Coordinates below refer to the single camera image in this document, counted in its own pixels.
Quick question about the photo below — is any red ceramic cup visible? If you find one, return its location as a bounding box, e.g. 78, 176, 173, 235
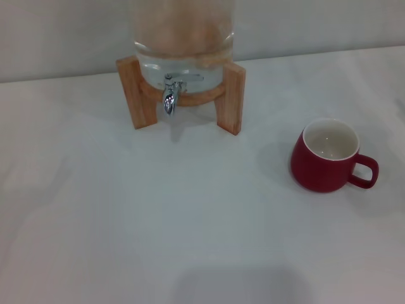
290, 117, 380, 193

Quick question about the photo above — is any chrome faucet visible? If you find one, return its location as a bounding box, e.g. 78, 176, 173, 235
162, 72, 205, 118

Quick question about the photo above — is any wooden dispenser stand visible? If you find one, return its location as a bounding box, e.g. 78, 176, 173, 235
115, 55, 247, 137

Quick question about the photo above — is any glass water dispenser jar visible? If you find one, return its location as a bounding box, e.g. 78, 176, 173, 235
128, 0, 237, 96

